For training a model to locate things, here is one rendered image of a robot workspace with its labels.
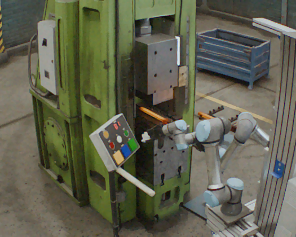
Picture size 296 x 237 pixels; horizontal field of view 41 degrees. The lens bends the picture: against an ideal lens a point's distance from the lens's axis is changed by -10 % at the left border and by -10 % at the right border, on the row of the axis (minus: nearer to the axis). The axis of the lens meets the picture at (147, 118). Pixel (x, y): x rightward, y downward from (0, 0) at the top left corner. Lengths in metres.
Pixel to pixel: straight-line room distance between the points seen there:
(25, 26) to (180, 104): 6.02
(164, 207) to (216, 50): 3.86
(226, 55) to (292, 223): 4.94
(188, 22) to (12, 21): 5.99
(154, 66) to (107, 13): 0.56
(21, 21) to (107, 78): 6.16
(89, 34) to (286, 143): 1.81
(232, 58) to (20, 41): 4.59
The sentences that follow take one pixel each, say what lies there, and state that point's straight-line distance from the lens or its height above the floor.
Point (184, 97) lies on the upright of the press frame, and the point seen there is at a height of 1.06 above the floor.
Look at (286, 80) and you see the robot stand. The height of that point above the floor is 1.77.
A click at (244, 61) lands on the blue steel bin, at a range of 6.96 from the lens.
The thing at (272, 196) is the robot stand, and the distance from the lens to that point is 2.65.
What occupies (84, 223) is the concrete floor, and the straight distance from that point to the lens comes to 3.98.
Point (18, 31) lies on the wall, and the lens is 9.20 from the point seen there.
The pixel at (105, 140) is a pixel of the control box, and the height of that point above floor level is 1.14.
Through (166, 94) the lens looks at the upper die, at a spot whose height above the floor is 1.22.
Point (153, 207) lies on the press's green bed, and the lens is 3.80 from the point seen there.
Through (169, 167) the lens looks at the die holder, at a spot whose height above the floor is 0.59.
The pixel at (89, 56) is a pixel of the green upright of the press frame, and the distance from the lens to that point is 3.48.
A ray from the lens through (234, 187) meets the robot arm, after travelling 2.66.
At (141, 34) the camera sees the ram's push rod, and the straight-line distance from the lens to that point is 3.36.
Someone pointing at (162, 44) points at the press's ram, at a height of 1.63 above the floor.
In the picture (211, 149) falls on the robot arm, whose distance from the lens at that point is 2.54.
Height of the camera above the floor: 2.54
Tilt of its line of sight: 26 degrees down
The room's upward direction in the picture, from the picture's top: straight up
